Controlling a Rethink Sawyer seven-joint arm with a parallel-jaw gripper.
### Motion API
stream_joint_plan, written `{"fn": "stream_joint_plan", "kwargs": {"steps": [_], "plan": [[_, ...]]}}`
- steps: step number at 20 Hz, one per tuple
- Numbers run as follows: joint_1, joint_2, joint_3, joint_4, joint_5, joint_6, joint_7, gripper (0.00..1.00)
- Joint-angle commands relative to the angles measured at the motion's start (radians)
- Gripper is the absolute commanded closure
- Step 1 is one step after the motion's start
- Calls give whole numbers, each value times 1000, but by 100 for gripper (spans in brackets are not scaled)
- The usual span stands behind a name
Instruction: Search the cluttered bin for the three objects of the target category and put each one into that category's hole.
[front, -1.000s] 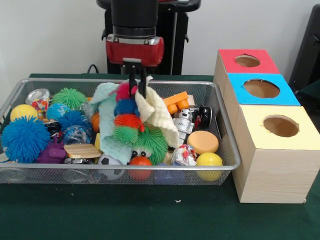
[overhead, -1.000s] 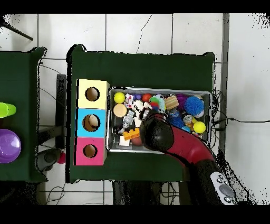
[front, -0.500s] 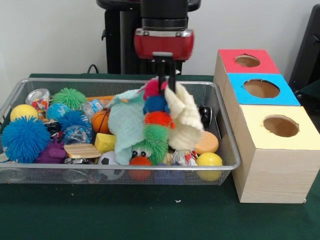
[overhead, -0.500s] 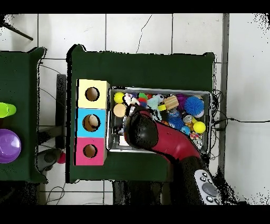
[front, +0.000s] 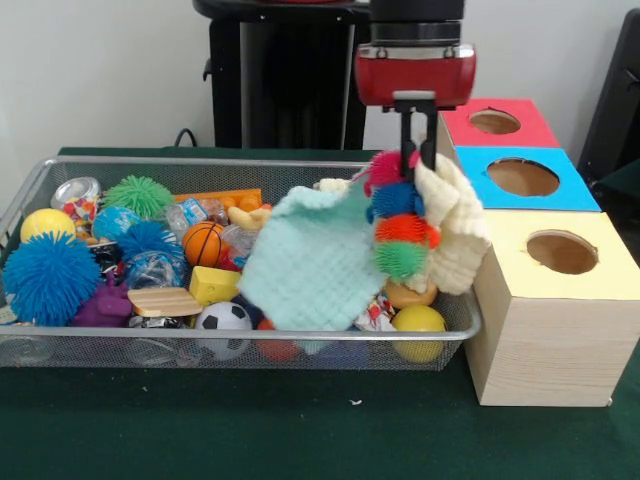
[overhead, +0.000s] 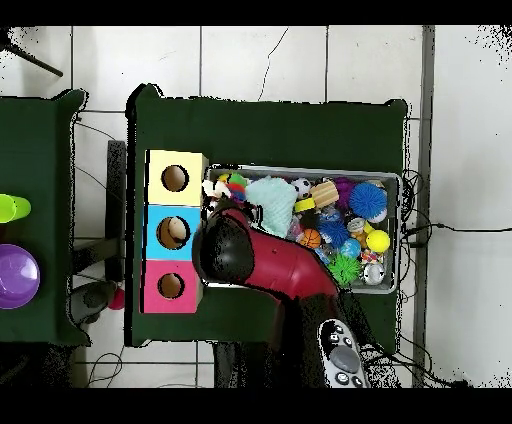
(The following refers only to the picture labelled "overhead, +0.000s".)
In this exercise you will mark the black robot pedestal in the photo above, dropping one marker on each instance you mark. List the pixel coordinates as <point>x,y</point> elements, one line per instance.
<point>240,368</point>

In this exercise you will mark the small basketball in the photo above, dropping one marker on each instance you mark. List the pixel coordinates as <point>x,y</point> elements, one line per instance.
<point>310,238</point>

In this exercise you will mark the yellow foam block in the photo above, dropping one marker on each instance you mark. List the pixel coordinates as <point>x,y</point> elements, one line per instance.
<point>304,205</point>

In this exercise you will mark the black rod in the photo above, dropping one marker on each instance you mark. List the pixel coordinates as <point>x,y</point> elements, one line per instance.
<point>40,64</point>

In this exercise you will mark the purple plastic bowl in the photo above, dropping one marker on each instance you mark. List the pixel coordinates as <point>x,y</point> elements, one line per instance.
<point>18,276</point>

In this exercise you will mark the yellow plastic ball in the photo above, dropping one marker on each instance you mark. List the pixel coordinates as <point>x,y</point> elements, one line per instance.
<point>378,241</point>

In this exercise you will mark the cream waffle cloth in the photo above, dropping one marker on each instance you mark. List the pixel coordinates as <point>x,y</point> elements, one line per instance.
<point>222,188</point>

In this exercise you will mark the lime green cup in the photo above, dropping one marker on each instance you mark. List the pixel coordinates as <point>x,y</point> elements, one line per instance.
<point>14,208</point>

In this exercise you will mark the multicolour spiky caterpillar toy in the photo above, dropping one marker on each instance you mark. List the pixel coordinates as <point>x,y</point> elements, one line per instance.
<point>236,188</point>

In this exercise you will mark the large blue spiky ball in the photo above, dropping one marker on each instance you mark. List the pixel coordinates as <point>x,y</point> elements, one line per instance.
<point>368,200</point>

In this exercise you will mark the wooden box with three holes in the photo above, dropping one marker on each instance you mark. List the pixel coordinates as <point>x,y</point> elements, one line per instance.
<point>176,198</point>

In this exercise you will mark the plain green spiky ball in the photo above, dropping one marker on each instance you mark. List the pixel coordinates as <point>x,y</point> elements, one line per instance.
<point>344,268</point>

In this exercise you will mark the striped wooden block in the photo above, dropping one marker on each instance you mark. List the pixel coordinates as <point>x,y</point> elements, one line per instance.
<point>324,194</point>

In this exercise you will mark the shallow clear mesh bin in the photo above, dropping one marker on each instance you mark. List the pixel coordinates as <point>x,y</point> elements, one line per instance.
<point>288,171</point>

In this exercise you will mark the small soccer ball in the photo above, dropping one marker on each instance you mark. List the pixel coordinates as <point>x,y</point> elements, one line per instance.
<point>302,187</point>

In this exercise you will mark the dark green table cloth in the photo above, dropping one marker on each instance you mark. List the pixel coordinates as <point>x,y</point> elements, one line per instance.
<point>44,160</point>
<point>260,132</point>

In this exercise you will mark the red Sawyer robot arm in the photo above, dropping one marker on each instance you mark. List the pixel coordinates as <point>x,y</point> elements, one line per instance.
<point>288,264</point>

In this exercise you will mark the grey box with red button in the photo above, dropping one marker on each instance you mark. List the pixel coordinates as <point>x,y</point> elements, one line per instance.
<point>94,300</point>

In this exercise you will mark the light blue waffle cloth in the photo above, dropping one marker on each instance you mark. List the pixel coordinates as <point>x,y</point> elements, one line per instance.
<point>274,204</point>

